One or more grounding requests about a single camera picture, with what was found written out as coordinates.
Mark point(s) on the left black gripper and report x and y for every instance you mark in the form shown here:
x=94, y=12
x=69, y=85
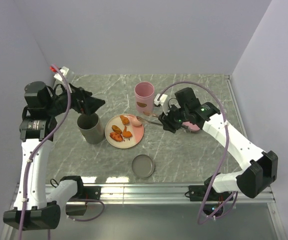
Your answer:
x=89, y=104

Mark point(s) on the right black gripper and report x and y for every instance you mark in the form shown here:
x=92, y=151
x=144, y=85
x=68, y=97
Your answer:
x=166, y=120

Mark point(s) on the metal tongs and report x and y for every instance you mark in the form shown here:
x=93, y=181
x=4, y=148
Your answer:
x=146, y=121

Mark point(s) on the brown fried piece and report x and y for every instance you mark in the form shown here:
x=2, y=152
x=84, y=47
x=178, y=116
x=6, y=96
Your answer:
x=116, y=129

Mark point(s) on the pink egg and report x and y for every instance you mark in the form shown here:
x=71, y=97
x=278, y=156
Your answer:
x=135, y=122

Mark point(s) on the orange chicken wing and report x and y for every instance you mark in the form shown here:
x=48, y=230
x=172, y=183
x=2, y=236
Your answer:
x=126, y=134

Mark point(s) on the red orange fried piece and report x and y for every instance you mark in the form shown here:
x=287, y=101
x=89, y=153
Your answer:
x=116, y=137

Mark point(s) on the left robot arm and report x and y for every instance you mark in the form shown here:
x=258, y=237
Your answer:
x=33, y=209

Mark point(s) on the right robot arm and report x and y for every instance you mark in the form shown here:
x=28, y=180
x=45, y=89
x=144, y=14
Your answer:
x=258, y=167

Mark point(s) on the pink round lid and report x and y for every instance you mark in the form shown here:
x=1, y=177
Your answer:
x=192, y=127

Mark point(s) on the grey cylindrical container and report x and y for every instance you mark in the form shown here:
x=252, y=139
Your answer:
x=91, y=128

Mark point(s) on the pink cylindrical container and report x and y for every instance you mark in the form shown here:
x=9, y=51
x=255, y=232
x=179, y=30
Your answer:
x=144, y=97

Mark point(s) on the grey round lid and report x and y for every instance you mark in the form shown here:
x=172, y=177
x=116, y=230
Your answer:
x=142, y=166

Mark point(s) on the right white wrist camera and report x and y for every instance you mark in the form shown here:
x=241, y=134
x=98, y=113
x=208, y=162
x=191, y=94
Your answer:
x=161, y=100

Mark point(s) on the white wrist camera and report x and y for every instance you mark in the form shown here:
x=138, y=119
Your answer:
x=161, y=100
x=66, y=72

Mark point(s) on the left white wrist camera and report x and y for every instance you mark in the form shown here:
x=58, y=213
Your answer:
x=66, y=72

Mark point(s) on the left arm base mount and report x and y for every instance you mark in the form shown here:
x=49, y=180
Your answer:
x=76, y=207

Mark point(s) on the aluminium rail frame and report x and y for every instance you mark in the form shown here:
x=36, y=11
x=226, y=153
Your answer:
x=181, y=159

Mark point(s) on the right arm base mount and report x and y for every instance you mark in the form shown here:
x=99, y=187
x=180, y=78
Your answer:
x=196, y=193

